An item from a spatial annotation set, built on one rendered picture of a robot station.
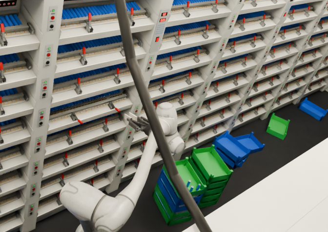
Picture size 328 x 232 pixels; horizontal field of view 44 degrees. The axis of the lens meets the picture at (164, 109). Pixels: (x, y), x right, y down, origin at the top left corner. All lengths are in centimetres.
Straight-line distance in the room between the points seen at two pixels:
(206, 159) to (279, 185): 215
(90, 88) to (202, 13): 86
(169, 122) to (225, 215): 109
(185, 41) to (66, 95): 87
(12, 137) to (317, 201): 157
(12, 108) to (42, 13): 52
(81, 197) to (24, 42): 72
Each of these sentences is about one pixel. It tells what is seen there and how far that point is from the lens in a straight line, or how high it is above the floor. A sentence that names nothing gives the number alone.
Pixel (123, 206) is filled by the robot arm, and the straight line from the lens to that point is 185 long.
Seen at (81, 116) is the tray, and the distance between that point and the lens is 243.
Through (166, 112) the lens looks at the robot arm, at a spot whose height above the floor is 125.
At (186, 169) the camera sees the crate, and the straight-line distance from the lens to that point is 315.
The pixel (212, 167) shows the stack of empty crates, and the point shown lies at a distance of 326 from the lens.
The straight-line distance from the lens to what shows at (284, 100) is 490.
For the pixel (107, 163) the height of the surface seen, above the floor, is 33.
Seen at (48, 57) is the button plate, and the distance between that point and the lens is 200.
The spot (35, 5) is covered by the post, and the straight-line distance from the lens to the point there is 192.
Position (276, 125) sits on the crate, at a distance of 467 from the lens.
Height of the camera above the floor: 246
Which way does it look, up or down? 36 degrees down
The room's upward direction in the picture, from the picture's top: 19 degrees clockwise
